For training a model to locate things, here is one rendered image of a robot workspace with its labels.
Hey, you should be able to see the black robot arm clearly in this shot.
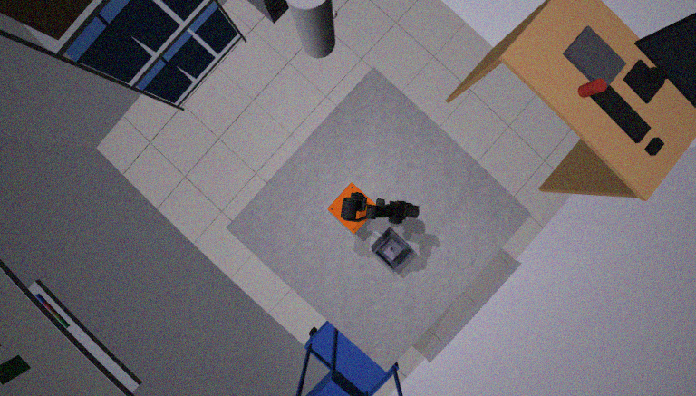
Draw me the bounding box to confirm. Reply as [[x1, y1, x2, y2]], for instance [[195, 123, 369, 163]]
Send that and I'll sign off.
[[341, 192, 420, 225]]

